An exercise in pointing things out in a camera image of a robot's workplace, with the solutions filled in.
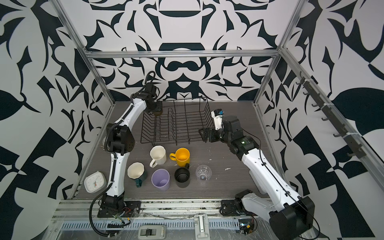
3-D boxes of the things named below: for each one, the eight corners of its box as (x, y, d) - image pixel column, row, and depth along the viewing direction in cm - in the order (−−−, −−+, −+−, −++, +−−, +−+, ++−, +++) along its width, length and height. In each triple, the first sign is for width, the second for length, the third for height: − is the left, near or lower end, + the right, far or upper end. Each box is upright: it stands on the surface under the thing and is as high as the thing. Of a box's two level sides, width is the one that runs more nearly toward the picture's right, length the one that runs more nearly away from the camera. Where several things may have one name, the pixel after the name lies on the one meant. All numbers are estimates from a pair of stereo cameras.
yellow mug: (171, 160, 92) (169, 153, 85) (180, 150, 96) (179, 143, 89) (183, 170, 88) (182, 164, 81) (192, 159, 92) (192, 153, 85)
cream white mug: (151, 170, 87) (147, 164, 79) (154, 152, 94) (151, 145, 86) (166, 170, 87) (163, 164, 79) (168, 152, 94) (166, 145, 86)
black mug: (175, 188, 83) (174, 182, 75) (177, 168, 90) (175, 161, 82) (190, 188, 83) (189, 182, 75) (190, 168, 90) (190, 161, 82)
